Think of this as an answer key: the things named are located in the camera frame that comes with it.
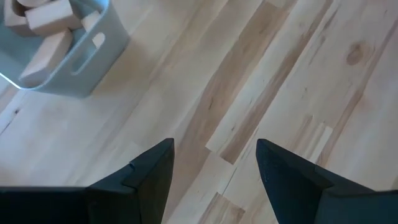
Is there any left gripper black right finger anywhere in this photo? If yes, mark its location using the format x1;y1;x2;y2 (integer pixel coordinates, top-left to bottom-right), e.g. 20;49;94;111
256;139;333;224

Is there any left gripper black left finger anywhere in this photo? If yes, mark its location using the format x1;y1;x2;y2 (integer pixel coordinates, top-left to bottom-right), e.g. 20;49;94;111
86;138;175;224

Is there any long natural wood plank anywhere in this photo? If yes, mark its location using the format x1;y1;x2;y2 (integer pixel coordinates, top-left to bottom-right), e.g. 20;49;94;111
19;29;74;88

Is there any grey plastic bin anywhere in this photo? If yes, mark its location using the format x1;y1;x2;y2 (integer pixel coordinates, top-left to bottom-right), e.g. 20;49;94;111
0;0;131;99

